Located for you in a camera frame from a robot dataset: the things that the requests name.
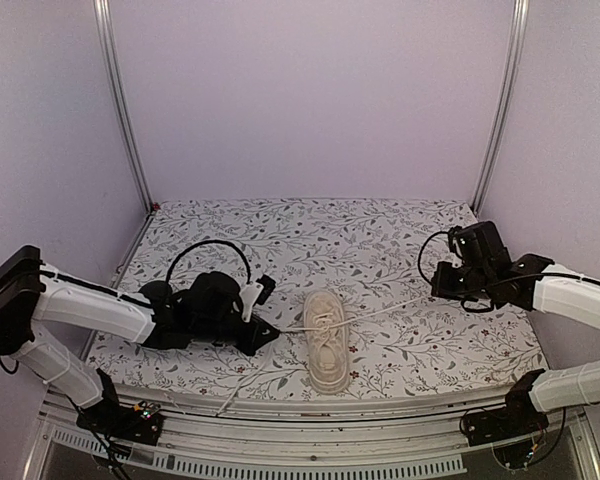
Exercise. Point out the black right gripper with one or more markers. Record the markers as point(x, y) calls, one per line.
point(441, 283)

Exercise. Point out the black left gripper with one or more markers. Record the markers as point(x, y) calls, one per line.
point(254, 341)

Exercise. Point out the white lace sneaker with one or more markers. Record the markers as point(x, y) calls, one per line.
point(328, 355)

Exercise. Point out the white shoelace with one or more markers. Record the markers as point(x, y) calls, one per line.
point(321, 329)

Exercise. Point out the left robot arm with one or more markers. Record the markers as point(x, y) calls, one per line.
point(33, 293)

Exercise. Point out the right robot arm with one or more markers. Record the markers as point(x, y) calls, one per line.
point(563, 304)

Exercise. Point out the floral patterned table mat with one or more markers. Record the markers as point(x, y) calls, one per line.
point(371, 253)

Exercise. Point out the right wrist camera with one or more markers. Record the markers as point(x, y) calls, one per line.
point(454, 246)

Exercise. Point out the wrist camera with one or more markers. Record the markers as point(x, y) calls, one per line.
point(255, 293)
point(454, 246)

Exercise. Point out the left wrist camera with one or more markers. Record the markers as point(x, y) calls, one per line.
point(255, 293)

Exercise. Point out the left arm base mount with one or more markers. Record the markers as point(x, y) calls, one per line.
point(141, 423)

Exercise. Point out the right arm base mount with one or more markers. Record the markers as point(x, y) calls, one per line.
point(515, 435)

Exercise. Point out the front aluminium rail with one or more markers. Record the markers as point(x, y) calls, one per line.
point(403, 438)

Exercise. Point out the right aluminium frame post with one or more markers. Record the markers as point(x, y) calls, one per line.
point(511, 69)

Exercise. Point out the aluminium frame post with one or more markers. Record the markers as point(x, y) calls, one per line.
point(106, 35)
point(511, 69)

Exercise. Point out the left aluminium frame post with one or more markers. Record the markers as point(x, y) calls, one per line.
point(106, 35)

